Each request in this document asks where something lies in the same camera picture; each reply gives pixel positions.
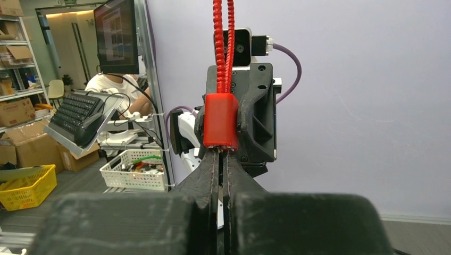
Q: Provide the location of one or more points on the yellow plastic basket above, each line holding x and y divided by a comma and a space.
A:
29, 192

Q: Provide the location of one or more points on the metal storage shelf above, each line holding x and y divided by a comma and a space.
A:
23, 92

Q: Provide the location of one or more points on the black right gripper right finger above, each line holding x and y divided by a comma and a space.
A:
257, 221

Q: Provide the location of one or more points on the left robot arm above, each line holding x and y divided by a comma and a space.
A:
187, 133

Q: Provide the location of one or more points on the brown cardboard box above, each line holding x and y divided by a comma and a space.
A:
29, 145

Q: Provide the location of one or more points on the seated person white shirt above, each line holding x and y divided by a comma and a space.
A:
127, 87

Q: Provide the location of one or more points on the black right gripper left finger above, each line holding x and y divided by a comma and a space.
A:
182, 221

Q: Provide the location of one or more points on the white plastic basket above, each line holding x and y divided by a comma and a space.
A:
136, 169

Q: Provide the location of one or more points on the black computer monitor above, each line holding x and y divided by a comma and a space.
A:
116, 34

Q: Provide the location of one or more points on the black keyboard on stand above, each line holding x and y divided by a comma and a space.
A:
81, 118

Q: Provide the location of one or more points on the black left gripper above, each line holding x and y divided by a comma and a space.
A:
256, 93

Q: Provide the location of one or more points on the small red cable padlock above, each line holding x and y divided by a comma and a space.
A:
220, 125

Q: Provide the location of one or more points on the silver corner frame post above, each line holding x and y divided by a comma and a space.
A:
148, 45

